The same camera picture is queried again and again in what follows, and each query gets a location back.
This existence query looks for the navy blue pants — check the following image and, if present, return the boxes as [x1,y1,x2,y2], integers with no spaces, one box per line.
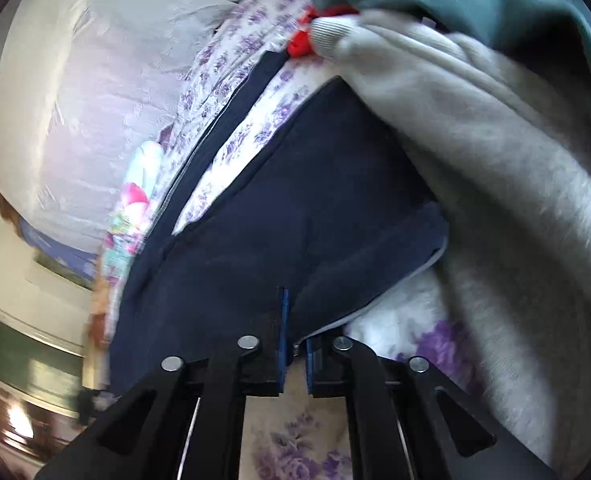
[108,50,451,401]

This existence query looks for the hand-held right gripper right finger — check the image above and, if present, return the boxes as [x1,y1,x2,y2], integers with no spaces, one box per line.
[305,335,557,480]

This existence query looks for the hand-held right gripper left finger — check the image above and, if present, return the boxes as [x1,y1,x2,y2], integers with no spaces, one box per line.
[35,287,291,480]

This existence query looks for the purple floral bed sheet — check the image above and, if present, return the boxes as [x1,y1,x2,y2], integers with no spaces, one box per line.
[88,0,481,480]

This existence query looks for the white lace pillow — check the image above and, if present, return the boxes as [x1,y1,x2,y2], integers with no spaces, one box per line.
[0,0,326,256]

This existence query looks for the red cloth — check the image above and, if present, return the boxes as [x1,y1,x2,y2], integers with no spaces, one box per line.
[288,5,361,58]

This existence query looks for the grey sweatshirt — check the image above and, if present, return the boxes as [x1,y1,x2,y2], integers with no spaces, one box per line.
[308,10,591,471]

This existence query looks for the folded teal pink floral blanket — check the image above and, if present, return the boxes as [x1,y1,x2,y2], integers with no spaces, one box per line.
[98,140,164,281]

